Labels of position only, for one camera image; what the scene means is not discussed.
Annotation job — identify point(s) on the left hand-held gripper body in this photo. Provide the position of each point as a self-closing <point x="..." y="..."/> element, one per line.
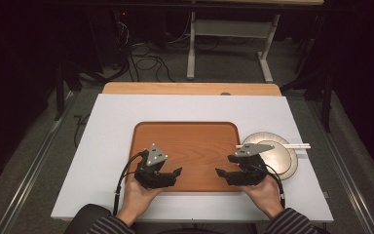
<point x="149" y="172"/>

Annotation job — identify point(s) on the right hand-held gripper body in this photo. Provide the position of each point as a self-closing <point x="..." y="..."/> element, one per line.
<point x="250" y="169"/>

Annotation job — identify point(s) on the person's right hand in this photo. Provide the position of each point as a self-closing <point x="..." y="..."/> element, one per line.
<point x="264" y="195"/>

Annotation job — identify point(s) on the person's left hand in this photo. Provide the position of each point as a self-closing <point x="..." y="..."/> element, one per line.
<point x="136" y="200"/>

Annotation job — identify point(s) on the brown wooden tray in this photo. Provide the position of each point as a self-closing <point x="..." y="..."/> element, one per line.
<point x="194" y="152"/>

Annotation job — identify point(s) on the small pale round plate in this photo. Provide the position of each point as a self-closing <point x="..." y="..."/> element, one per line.
<point x="277" y="159"/>

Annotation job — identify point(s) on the large pale round plate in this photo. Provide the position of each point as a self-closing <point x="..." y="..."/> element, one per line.
<point x="269" y="136"/>

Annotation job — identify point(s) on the white wrapped chopsticks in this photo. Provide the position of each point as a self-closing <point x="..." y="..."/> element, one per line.
<point x="295" y="146"/>

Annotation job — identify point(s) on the white table mat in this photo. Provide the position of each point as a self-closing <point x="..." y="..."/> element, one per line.
<point x="117" y="130"/>

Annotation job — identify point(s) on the light wooden table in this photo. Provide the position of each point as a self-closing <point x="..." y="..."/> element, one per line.
<point x="175" y="88"/>

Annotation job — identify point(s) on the black metal stand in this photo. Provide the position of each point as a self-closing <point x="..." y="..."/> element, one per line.
<point x="60" y="91"/>
<point x="326" y="97"/>

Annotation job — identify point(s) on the dark device with red light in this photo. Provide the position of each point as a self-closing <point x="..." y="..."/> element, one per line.
<point x="124" y="14"/>

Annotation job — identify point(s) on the grey metal floor rail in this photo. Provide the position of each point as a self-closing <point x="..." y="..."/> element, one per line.
<point x="347" y="182"/>
<point x="29" y="172"/>

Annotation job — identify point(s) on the white metal desk frame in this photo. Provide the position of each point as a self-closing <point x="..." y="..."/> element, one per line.
<point x="230" y="29"/>

